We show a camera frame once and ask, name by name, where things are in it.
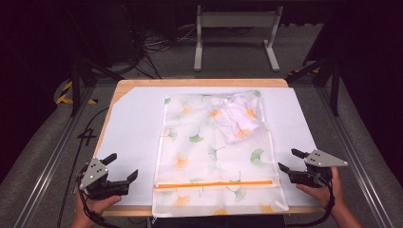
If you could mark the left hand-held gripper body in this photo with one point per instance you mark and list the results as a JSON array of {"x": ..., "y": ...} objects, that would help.
[{"x": 95, "y": 177}]

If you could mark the white metal table frame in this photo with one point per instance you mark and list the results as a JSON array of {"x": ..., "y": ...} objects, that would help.
[{"x": 199, "y": 47}]

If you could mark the person's right hand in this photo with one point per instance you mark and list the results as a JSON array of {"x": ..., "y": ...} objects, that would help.
[{"x": 329, "y": 194}]

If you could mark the white garment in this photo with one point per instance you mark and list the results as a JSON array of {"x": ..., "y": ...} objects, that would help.
[{"x": 236, "y": 118}]

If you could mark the wooden table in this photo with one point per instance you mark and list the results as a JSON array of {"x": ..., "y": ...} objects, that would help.
[{"x": 202, "y": 83}]

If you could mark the leaf print mesh laundry bag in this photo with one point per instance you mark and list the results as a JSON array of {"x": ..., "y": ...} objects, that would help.
[{"x": 202, "y": 158}]

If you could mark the black metal stand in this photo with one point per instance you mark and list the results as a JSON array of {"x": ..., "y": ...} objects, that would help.
[
  {"x": 334, "y": 88},
  {"x": 75, "y": 88}
]

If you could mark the yellow black hazard tape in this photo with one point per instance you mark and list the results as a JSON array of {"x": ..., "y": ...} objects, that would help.
[
  {"x": 302, "y": 72},
  {"x": 65, "y": 93}
]

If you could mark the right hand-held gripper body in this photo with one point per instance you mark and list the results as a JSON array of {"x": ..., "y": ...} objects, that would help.
[{"x": 320, "y": 160}]

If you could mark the white table mat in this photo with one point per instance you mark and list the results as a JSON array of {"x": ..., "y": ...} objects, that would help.
[{"x": 136, "y": 133}]

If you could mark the person's left hand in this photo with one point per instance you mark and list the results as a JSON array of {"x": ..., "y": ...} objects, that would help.
[{"x": 92, "y": 210}]

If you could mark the aluminium rail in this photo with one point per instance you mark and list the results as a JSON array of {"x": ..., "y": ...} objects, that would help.
[
  {"x": 355, "y": 158},
  {"x": 50, "y": 171}
]

